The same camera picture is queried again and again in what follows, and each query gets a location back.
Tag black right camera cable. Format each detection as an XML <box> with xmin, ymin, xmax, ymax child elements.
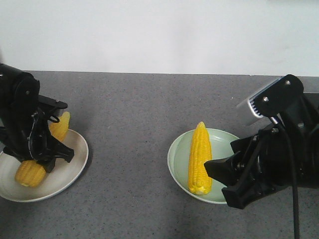
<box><xmin>270</xmin><ymin>117</ymin><xmax>300</xmax><ymax>239</ymax></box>

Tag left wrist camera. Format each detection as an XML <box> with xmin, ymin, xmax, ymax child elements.
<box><xmin>38</xmin><ymin>95</ymin><xmax>68</xmax><ymax>117</ymax></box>

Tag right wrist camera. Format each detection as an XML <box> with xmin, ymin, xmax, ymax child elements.
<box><xmin>236</xmin><ymin>74</ymin><xmax>304</xmax><ymax>125</ymax></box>

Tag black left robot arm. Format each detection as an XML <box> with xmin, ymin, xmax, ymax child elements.
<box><xmin>0</xmin><ymin>63</ymin><xmax>74</xmax><ymax>173</ymax></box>

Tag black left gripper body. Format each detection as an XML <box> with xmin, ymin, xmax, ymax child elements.
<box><xmin>2</xmin><ymin>109</ymin><xmax>56</xmax><ymax>162</ymax></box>

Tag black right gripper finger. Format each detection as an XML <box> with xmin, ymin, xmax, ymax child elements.
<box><xmin>204</xmin><ymin>151</ymin><xmax>252</xmax><ymax>187</ymax></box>
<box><xmin>222</xmin><ymin>173</ymin><xmax>277</xmax><ymax>209</ymax></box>

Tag white round plate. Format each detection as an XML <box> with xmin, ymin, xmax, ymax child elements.
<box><xmin>0</xmin><ymin>128</ymin><xmax>90</xmax><ymax>203</ymax></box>

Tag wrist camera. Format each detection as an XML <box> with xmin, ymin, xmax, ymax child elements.
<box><xmin>236</xmin><ymin>74</ymin><xmax>304</xmax><ymax>125</ymax></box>
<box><xmin>38</xmin><ymin>95</ymin><xmax>68</xmax><ymax>117</ymax></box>

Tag green round plate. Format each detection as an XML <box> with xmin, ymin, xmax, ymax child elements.
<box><xmin>167</xmin><ymin>128</ymin><xmax>239</xmax><ymax>205</ymax></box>

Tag yellow corn cob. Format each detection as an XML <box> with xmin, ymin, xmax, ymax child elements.
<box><xmin>14</xmin><ymin>160</ymin><xmax>46</xmax><ymax>188</ymax></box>
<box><xmin>188</xmin><ymin>121</ymin><xmax>212</xmax><ymax>195</ymax></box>
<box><xmin>49</xmin><ymin>112</ymin><xmax>71</xmax><ymax>142</ymax></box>

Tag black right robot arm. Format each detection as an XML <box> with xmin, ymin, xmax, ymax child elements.
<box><xmin>204</xmin><ymin>93</ymin><xmax>319</xmax><ymax>209</ymax></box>

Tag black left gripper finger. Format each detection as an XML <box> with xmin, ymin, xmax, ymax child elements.
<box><xmin>37</xmin><ymin>159</ymin><xmax>56</xmax><ymax>173</ymax></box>
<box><xmin>48</xmin><ymin>136</ymin><xmax>75</xmax><ymax>163</ymax></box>

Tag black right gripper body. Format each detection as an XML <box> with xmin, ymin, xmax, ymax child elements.
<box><xmin>231</xmin><ymin>124</ymin><xmax>312</xmax><ymax>191</ymax></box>

